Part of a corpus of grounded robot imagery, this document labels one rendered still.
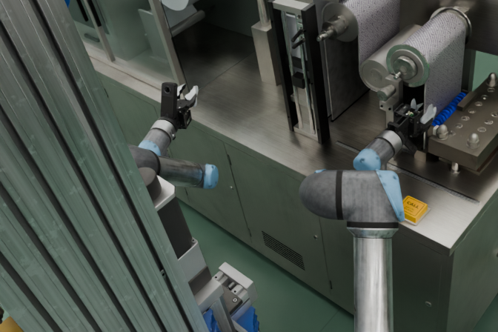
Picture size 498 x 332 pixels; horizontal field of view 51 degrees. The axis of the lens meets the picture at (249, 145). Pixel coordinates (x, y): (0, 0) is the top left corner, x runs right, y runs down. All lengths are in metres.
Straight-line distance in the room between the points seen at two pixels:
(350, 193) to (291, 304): 1.46
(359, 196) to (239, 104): 1.14
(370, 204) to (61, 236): 0.69
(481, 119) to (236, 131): 0.89
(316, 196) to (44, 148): 0.70
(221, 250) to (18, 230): 2.20
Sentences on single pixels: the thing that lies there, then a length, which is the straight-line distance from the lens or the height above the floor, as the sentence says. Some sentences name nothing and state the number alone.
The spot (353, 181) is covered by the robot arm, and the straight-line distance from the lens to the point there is 1.21.
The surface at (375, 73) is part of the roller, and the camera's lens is 1.80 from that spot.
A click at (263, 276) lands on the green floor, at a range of 2.72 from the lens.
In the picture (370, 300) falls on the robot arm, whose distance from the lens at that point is 1.23.
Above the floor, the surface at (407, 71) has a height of 1.24.
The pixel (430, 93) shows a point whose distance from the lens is 1.76.
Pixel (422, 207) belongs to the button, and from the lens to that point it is 1.70.
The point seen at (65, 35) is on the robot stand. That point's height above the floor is 1.92.
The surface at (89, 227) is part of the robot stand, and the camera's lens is 0.79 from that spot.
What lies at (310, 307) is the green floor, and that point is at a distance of 2.59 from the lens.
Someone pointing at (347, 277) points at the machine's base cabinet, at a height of 0.37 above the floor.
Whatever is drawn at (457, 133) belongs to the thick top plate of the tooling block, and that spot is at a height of 1.03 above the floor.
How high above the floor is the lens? 2.18
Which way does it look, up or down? 39 degrees down
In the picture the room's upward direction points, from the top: 14 degrees counter-clockwise
